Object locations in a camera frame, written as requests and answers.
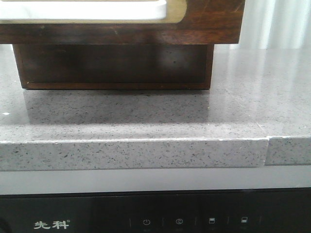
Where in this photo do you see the black appliance control panel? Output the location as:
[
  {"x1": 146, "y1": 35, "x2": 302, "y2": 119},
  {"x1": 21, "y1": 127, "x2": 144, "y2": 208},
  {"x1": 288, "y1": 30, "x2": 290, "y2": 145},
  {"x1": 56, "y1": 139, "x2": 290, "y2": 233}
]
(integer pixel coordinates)
[{"x1": 0, "y1": 188, "x2": 311, "y2": 233}]

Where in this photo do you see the dark wooden drawer cabinet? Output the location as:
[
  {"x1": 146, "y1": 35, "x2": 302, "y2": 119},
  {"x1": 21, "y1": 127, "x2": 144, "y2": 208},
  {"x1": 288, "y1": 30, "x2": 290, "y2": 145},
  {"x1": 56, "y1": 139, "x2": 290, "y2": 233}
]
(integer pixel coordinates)
[{"x1": 12, "y1": 43, "x2": 215, "y2": 90}]

